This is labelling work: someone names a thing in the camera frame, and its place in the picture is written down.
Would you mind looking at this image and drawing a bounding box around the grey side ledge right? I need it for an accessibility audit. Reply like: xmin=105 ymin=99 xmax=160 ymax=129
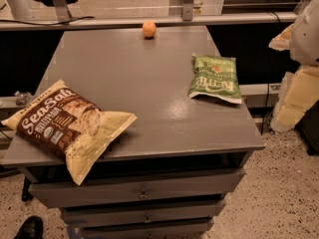
xmin=239 ymin=84 xmax=280 ymax=109

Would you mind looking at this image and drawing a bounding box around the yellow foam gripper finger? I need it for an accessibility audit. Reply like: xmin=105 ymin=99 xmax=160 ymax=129
xmin=270 ymin=65 xmax=319 ymax=132
xmin=268 ymin=24 xmax=293 ymax=51

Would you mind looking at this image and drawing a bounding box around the black cable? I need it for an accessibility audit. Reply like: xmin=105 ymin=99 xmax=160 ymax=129
xmin=0 ymin=15 xmax=96 ymax=27

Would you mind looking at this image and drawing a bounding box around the black shoe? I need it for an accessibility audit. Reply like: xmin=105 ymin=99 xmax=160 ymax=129
xmin=14 ymin=215 xmax=43 ymax=239

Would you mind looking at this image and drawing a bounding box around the crumpled clear plastic wrapper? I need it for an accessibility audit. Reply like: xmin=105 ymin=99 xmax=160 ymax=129
xmin=15 ymin=91 xmax=32 ymax=106

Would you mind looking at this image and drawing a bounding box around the grey top drawer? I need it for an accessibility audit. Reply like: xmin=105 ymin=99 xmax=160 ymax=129
xmin=29 ymin=168 xmax=245 ymax=208

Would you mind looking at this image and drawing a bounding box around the brown sea salt chip bag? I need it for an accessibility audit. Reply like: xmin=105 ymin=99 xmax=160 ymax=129
xmin=2 ymin=81 xmax=137 ymax=185

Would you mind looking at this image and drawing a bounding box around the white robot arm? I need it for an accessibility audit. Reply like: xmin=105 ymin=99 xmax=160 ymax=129
xmin=269 ymin=0 xmax=319 ymax=132

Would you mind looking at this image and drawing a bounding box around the grey metal rail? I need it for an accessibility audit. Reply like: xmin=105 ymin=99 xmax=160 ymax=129
xmin=0 ymin=12 xmax=297 ymax=31

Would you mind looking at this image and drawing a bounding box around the green kettle chip bag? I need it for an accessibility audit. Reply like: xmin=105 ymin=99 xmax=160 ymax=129
xmin=187 ymin=55 xmax=242 ymax=105

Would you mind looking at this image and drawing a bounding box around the orange fruit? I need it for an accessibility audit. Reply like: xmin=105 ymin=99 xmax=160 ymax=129
xmin=142 ymin=21 xmax=157 ymax=38

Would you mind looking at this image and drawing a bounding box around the grey bottom drawer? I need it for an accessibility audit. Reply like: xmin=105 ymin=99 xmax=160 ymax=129
xmin=81 ymin=218 xmax=212 ymax=239

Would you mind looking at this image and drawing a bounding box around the grey middle drawer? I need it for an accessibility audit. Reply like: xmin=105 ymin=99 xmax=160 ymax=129
xmin=62 ymin=198 xmax=225 ymax=227

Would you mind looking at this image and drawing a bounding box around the grey drawer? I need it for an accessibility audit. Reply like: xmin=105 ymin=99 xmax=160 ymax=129
xmin=29 ymin=168 xmax=245 ymax=208
xmin=62 ymin=198 xmax=225 ymax=227
xmin=81 ymin=218 xmax=212 ymax=239

